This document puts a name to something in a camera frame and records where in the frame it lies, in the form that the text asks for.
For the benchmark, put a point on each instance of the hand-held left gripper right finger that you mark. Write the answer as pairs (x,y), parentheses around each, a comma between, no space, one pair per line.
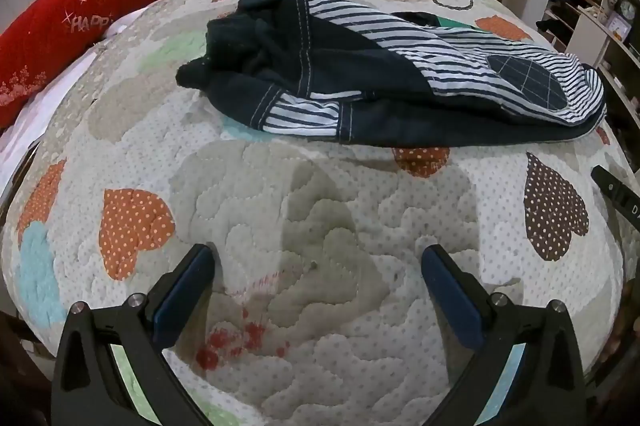
(452,301)

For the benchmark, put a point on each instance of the beige media cabinet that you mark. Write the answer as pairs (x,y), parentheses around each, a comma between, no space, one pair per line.
(620,65)

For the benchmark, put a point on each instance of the white bed sheet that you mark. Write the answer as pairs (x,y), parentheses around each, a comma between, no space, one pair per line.
(35,125)

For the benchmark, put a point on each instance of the long red pillow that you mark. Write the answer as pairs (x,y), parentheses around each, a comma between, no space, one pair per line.
(60,20)

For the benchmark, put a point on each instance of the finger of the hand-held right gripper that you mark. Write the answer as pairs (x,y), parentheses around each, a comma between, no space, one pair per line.
(622,201)

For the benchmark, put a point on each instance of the dark mantel clock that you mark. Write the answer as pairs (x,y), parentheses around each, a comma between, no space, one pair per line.
(627,3)

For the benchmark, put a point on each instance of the navy striped pants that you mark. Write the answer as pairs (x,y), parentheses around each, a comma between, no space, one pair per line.
(350,70)

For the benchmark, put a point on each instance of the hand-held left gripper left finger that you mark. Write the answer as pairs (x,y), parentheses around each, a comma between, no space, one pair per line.
(182,301)

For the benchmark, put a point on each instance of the purple desk clock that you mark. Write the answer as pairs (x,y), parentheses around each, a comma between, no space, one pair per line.
(619,27)

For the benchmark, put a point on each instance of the heart pattern quilt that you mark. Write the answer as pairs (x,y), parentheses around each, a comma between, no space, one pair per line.
(325,231)

